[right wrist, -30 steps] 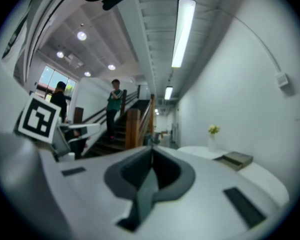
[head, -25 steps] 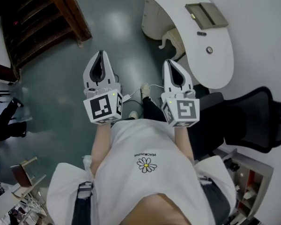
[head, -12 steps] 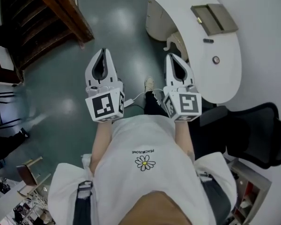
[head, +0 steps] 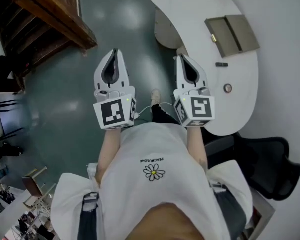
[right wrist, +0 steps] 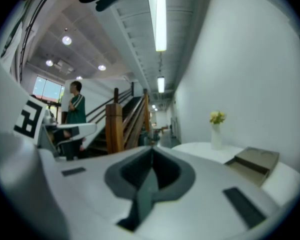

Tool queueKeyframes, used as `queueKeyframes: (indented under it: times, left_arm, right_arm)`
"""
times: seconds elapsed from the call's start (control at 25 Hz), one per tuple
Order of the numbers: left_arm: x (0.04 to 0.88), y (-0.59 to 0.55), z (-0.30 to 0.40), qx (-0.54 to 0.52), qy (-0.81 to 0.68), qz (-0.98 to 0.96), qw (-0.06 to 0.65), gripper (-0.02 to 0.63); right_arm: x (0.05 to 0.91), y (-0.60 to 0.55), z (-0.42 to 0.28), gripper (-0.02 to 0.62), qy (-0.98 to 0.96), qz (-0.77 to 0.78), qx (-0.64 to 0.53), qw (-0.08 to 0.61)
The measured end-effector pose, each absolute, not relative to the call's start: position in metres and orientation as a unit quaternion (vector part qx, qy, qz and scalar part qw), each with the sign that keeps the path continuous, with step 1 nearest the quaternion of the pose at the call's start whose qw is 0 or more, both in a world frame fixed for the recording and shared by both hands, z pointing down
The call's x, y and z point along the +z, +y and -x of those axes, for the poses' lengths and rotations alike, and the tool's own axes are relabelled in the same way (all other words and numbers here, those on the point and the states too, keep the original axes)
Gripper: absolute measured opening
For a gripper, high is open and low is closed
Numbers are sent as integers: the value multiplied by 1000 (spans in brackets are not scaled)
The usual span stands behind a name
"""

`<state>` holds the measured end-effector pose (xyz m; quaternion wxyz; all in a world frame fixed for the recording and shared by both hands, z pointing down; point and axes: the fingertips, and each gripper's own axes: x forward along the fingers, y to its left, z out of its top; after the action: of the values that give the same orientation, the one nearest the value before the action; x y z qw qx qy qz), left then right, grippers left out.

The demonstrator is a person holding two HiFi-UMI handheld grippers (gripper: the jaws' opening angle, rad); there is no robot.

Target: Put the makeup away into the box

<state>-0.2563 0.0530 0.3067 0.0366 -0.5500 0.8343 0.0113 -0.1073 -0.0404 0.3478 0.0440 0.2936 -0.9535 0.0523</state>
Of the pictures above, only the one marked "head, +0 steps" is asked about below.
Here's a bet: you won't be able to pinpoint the dark grey shoulder strap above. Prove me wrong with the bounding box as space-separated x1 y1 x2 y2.
77 191 101 240
209 182 249 240

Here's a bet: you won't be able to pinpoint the person's right beige shoe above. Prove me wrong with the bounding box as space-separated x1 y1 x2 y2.
176 46 189 58

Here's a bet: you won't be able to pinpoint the person's left forearm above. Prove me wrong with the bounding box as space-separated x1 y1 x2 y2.
96 128 123 182

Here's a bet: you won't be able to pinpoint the brown seat chair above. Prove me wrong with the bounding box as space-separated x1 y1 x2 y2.
21 165 57 209

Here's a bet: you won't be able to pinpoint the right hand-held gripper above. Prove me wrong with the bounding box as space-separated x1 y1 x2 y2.
173 54 216 128

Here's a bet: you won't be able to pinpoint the white curved table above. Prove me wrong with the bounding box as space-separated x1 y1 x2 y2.
143 0 260 137

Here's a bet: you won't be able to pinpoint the person's beige shoe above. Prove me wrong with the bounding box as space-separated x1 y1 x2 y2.
150 88 163 108
176 46 189 58

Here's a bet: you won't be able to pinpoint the grey table pedestal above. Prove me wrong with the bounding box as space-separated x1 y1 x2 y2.
154 6 185 49

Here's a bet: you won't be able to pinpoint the cluttered white desk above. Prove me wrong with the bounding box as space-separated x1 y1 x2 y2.
0 185 53 240

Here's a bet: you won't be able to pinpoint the white cable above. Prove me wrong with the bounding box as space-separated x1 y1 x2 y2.
134 102 174 120

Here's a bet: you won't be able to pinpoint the person's right forearm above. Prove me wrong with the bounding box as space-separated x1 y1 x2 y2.
186 126 208 171

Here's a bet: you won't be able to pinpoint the black trousers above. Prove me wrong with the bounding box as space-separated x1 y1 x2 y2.
150 103 181 126

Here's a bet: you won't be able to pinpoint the white shelf unit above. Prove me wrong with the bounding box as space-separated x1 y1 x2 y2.
239 187 276 240

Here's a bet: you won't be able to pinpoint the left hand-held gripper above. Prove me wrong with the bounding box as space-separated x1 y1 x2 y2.
92 48 138 131

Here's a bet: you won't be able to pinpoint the black office chair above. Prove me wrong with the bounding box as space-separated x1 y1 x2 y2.
204 131 300 202

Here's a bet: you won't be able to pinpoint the person's left beige shoe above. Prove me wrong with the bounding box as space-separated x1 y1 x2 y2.
150 88 163 108

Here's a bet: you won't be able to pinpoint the white daisy print T-shirt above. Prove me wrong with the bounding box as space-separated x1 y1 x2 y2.
50 122 255 240

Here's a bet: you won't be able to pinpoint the wooden staircase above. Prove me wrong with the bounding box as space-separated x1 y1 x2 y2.
0 0 99 78

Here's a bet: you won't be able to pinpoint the grey gift box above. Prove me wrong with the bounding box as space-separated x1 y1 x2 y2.
204 14 261 59

